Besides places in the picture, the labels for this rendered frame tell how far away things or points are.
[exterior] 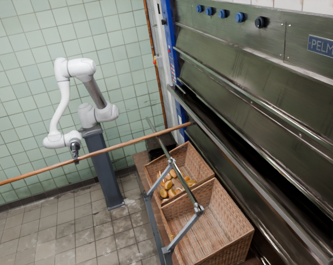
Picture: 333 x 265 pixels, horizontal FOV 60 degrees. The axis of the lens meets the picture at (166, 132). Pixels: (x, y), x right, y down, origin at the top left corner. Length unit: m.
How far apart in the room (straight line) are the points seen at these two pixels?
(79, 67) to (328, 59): 1.75
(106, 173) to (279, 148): 2.14
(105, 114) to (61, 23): 1.02
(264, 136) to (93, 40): 2.21
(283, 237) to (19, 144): 2.88
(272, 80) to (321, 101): 0.27
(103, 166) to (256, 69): 2.10
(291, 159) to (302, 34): 0.51
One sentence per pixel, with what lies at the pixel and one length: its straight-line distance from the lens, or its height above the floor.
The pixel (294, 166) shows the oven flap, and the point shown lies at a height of 1.51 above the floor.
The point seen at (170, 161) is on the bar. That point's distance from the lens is 1.92.
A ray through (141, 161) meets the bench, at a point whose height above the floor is 0.58.
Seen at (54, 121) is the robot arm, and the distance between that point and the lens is 2.45.
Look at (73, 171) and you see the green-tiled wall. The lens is 3.78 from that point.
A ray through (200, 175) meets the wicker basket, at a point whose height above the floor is 0.70.
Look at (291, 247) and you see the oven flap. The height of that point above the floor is 1.01.
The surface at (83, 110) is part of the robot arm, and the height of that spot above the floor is 1.25.
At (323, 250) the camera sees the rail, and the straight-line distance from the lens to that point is 1.13.
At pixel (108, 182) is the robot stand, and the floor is 0.37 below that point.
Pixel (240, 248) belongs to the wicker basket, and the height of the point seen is 0.73.
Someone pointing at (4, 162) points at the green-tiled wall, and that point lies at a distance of 3.76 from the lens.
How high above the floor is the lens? 2.30
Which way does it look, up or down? 30 degrees down
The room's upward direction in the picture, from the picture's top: 10 degrees counter-clockwise
